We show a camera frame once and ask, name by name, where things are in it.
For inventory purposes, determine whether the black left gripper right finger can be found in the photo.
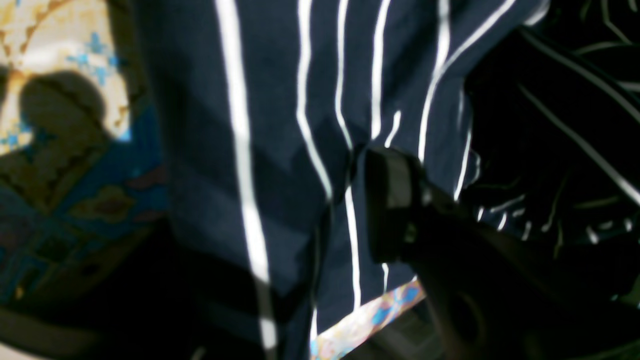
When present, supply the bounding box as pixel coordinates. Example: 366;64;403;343
364;147;639;360

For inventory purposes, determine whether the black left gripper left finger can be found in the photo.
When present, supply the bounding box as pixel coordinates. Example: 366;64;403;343
1;221;279;360

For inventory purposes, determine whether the navy white striped T-shirt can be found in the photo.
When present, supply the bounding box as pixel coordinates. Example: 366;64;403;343
130;0;639;360

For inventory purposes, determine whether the patterned tile tablecloth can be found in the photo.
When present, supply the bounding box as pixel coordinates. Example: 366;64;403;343
0;0;431;360

